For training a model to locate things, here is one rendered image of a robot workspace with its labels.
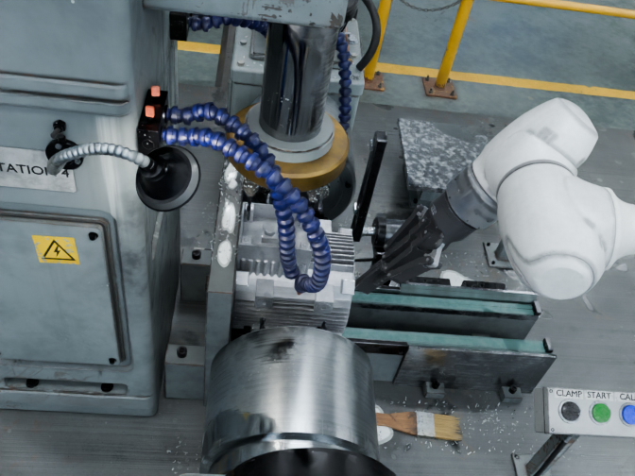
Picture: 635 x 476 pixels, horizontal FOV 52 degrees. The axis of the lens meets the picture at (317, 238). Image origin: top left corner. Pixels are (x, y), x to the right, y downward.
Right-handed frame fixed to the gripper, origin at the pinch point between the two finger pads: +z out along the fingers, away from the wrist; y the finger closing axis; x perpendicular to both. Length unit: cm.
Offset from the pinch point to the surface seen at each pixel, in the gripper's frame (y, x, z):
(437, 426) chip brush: 10.8, 29.9, 17.0
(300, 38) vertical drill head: -1.6, -35.7, -27.1
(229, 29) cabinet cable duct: -265, 19, 113
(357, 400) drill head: 25.1, -6.0, -0.4
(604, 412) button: 21.1, 32.1, -14.9
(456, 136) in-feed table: -67, 36, 1
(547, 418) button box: 21.9, 25.3, -9.1
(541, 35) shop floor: -310, 191, 18
